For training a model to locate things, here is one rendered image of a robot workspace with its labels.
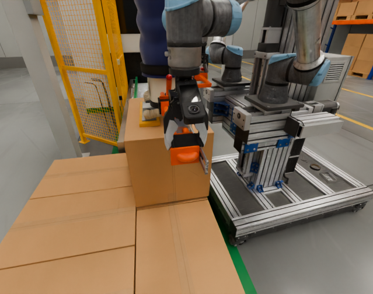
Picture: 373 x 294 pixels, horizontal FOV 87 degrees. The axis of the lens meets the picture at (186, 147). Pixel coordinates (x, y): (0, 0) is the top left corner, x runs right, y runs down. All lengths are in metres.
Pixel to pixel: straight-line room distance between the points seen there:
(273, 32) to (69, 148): 2.20
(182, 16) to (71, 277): 0.96
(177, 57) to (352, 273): 1.74
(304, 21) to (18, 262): 1.44
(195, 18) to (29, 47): 1.96
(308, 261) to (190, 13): 1.66
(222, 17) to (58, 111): 2.07
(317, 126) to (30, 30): 2.21
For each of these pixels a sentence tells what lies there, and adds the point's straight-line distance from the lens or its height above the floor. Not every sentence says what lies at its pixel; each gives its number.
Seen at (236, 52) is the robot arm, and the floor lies 1.23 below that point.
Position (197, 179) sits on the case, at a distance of 1.04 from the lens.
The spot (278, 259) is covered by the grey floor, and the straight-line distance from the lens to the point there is 1.70.
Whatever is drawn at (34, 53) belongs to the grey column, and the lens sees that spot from 2.30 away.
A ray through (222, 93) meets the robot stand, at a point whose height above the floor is 0.96.
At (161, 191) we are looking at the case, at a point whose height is 0.66.
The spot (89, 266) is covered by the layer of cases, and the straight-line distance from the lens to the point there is 1.02.
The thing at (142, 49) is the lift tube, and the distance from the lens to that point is 1.00.
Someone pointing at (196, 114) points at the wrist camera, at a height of 1.23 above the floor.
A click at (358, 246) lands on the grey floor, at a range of 2.06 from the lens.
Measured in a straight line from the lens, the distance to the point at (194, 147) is 0.49.
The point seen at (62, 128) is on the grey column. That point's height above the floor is 0.47.
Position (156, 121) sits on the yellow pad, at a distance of 0.98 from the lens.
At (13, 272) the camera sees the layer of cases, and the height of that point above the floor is 0.54.
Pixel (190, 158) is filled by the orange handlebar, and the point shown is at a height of 1.10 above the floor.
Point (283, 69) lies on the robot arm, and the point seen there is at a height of 1.21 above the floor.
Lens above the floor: 1.37
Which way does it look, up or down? 31 degrees down
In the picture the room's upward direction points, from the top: straight up
